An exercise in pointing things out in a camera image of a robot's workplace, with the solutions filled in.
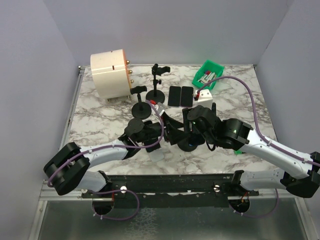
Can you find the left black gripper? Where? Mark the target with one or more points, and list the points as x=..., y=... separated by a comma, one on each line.
x=172, y=131

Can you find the green plastic bin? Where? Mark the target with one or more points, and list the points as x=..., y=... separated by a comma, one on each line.
x=207, y=72

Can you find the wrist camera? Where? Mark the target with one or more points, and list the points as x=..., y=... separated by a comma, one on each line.
x=203, y=98
x=157, y=108

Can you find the black mounting rail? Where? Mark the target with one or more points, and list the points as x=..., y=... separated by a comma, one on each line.
x=171, y=191

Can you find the silver flat phone stand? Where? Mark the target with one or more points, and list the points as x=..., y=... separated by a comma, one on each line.
x=156, y=155

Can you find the black phone stand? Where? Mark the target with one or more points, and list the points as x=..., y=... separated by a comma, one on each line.
x=141, y=110
x=155, y=94

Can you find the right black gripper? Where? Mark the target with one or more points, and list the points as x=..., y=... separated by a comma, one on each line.
x=186, y=121

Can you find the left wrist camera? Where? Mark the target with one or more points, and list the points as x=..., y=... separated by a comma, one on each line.
x=157, y=108

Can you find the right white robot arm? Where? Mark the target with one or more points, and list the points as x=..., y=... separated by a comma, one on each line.
x=296, y=172

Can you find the cream cylindrical box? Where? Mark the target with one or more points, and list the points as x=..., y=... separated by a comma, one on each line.
x=110, y=74

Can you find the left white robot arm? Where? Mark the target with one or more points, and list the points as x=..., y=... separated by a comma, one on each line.
x=69, y=169

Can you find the purple edged black phone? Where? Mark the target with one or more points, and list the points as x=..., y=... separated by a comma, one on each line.
x=186, y=97

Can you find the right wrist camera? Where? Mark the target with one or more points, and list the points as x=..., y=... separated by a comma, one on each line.
x=203, y=98

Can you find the silver edged black phone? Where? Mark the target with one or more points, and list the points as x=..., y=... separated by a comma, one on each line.
x=174, y=96

